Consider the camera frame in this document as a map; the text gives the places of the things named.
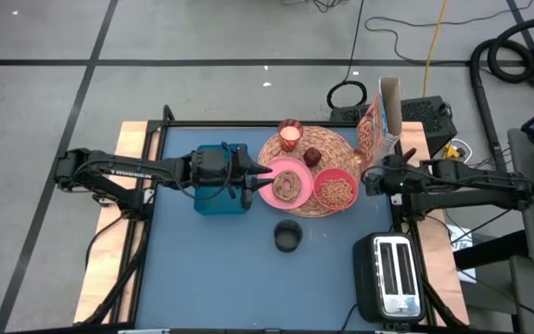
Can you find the red glass candle holder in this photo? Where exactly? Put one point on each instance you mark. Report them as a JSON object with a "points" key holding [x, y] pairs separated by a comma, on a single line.
{"points": [[290, 134]]}

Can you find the black support bar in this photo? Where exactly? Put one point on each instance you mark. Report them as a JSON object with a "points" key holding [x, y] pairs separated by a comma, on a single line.
{"points": [[489, 250]]}

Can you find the black mesh cup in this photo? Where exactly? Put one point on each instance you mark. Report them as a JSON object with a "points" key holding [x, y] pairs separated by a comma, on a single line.
{"points": [[288, 236]]}

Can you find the white paper sheet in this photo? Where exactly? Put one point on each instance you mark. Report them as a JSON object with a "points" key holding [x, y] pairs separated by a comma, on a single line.
{"points": [[461, 236]]}

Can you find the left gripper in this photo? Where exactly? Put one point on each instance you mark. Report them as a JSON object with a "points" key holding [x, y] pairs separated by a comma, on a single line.
{"points": [[211, 169]]}

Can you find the teal plastic bin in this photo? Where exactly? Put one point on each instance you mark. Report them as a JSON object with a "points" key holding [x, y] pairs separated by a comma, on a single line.
{"points": [[220, 204]]}

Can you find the black chrome toaster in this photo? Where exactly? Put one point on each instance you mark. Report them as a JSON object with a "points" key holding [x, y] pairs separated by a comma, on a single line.
{"points": [[364, 278]]}

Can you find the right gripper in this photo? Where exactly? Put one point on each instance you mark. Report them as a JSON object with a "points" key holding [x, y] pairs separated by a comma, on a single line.
{"points": [[392, 178]]}

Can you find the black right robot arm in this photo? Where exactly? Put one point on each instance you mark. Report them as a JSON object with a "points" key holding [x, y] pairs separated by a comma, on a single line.
{"points": [[471, 183]]}

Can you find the brown cereal rings heap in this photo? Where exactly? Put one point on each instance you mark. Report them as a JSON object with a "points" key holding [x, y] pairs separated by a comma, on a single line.
{"points": [[335, 192]]}

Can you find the round woven placemat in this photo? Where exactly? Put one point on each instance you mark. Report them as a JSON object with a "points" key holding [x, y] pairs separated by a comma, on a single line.
{"points": [[332, 144]]}

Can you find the pink plate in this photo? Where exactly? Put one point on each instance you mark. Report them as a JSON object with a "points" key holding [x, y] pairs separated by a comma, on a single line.
{"points": [[304, 195]]}

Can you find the dark red plum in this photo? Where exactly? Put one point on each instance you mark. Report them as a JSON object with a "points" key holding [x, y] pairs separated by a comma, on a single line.
{"points": [[312, 158]]}

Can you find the toast slice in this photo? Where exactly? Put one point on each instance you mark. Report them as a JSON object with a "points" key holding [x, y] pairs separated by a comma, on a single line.
{"points": [[278, 190]]}

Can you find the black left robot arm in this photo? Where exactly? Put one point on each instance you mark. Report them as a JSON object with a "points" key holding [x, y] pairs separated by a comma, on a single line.
{"points": [[123, 171]]}

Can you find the orange Cheerios cereal box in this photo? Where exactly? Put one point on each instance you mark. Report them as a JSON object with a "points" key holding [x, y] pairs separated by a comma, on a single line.
{"points": [[369, 134]]}

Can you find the red bowl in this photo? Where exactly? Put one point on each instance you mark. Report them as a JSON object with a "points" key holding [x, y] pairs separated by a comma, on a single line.
{"points": [[335, 172]]}

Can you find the black perforated computer case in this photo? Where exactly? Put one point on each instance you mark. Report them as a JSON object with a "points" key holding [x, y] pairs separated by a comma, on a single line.
{"points": [[427, 116]]}

